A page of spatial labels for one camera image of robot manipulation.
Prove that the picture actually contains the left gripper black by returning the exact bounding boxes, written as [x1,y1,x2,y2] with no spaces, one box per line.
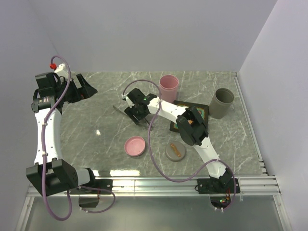
[55,74,97,103]

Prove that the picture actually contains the metal tongs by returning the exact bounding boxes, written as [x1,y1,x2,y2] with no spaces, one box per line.
[113,104,154,128]

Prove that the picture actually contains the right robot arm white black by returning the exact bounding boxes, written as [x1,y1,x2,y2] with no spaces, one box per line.
[122,88,236,193]

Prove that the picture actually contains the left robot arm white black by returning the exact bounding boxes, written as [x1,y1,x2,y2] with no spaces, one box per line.
[26,72,98,196]

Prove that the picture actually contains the pink lid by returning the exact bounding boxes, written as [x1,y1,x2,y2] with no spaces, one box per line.
[124,136,146,157]

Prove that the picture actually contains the pink cup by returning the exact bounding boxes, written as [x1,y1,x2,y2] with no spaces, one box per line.
[159,75,179,103]

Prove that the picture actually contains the square teal black plate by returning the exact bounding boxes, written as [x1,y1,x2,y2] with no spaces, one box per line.
[169,100,209,133]

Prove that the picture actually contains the grey cup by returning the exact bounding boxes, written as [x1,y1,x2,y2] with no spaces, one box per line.
[209,88,235,119]

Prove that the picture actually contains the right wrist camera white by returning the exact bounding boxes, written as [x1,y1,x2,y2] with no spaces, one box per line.
[122,94,135,108]

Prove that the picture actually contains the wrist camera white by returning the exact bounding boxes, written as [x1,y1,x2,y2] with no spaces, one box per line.
[50,63,69,77]
[122,94,135,108]

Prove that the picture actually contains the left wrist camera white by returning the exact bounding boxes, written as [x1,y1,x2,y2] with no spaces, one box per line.
[50,63,69,77]

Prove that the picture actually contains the grey lid with strap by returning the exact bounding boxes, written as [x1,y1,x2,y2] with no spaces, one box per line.
[165,141,186,162]

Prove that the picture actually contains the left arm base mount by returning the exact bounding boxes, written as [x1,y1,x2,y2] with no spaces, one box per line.
[70,179,115,209]

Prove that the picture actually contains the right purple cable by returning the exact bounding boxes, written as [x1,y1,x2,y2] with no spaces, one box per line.
[122,80,241,212]

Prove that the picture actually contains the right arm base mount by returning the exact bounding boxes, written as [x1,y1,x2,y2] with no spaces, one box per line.
[194,178,241,210]

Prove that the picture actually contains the aluminium rail frame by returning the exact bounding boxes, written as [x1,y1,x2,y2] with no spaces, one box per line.
[19,71,291,231]

